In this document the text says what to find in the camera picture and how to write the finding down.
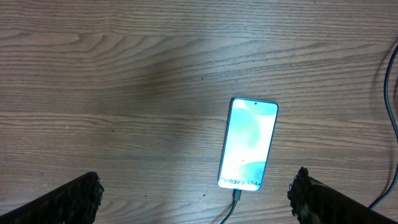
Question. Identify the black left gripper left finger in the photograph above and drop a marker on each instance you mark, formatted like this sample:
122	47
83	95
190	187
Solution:
75	202

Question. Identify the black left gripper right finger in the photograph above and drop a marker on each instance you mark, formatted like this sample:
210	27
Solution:
313	202

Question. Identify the blue Galaxy smartphone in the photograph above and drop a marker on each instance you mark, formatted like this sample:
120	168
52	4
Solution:
247	143

